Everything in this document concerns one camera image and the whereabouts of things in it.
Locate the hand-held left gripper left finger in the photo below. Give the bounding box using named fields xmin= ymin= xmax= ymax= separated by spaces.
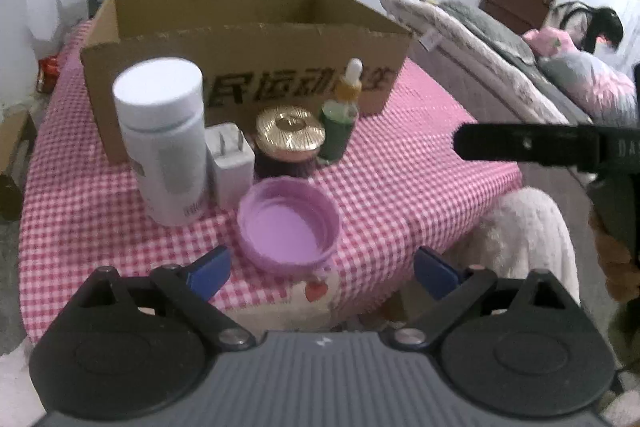
xmin=67 ymin=246 xmax=257 ymax=352

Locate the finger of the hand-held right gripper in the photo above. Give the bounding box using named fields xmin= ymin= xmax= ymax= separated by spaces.
xmin=452 ymin=123 xmax=601 ymax=170

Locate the person's right hand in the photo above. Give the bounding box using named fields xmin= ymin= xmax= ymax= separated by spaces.
xmin=589 ymin=207 xmax=640 ymax=303

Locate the red snack packet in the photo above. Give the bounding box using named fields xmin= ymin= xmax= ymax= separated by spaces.
xmin=35 ymin=56 xmax=62 ymax=95

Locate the white plastic bottle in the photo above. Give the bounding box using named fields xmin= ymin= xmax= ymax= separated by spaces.
xmin=112 ymin=57 xmax=208 ymax=228

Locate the grey blanket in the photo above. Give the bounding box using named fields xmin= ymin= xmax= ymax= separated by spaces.
xmin=435 ymin=0 xmax=541 ymax=65

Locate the purple plastic lid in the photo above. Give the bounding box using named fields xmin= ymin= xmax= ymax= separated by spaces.
xmin=236 ymin=177 xmax=342 ymax=272

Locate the pink checkered tablecloth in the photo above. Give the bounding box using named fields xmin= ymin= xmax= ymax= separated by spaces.
xmin=20 ymin=19 xmax=523 ymax=343

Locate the pink blanket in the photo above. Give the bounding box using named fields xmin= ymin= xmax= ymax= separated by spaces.
xmin=522 ymin=27 xmax=640 ymax=128

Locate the bed with blankets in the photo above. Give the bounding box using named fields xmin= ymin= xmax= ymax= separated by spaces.
xmin=380 ymin=0 xmax=571 ymax=125

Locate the quilted mattress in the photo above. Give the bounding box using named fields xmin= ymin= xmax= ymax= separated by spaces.
xmin=410 ymin=37 xmax=596 ymax=188

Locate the brown cardboard box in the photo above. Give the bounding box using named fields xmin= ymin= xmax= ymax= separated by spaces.
xmin=80 ymin=0 xmax=413 ymax=165

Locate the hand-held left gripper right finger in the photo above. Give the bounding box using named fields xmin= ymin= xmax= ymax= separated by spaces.
xmin=391 ymin=246 xmax=576 ymax=350

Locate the dark jar with gold lid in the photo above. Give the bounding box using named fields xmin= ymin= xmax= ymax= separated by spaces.
xmin=253 ymin=105 xmax=327 ymax=180

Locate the green dropper bottle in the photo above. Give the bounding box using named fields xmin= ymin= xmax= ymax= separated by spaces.
xmin=318 ymin=58 xmax=363 ymax=162

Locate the white charger plug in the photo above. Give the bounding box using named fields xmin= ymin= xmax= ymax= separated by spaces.
xmin=204 ymin=122 xmax=256 ymax=210

